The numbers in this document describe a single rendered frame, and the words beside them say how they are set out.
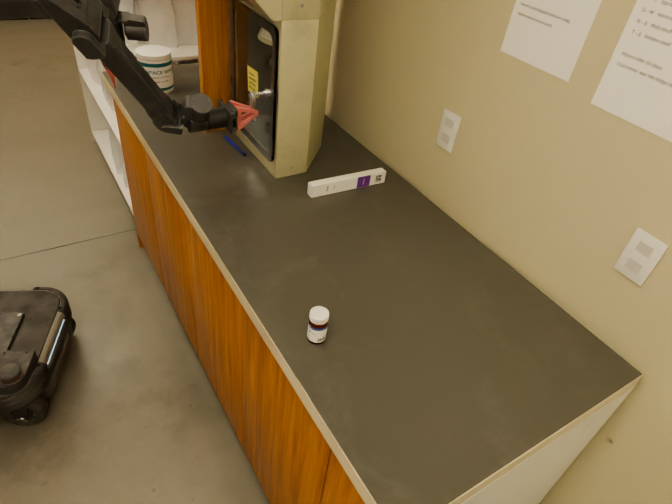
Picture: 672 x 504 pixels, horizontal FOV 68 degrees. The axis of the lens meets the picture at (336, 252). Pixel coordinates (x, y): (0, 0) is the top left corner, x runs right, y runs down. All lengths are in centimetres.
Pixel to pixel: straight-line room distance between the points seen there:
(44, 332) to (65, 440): 40
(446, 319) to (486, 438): 30
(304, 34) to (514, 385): 102
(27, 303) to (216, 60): 122
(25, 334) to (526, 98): 187
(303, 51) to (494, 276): 80
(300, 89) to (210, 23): 40
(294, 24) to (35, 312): 149
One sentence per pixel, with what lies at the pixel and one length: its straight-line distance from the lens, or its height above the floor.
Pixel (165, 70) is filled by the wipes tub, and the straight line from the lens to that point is 214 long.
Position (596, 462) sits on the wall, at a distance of 161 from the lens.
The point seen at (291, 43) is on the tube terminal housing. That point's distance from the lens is 145.
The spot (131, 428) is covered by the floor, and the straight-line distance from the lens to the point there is 213.
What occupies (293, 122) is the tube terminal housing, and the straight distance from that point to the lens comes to 154.
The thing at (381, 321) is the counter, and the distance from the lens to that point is 117.
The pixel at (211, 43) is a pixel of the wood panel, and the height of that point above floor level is 124.
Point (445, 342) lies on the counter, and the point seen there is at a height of 94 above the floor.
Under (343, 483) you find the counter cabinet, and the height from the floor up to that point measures 78.
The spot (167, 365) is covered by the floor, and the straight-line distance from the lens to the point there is 228.
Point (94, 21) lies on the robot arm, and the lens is 116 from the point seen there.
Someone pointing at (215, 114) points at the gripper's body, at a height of 116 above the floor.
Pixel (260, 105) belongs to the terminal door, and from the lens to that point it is 158.
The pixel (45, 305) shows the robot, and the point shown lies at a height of 24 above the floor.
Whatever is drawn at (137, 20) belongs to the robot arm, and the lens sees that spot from 173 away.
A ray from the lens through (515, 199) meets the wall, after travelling 143.
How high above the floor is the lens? 178
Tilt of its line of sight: 39 degrees down
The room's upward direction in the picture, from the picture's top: 8 degrees clockwise
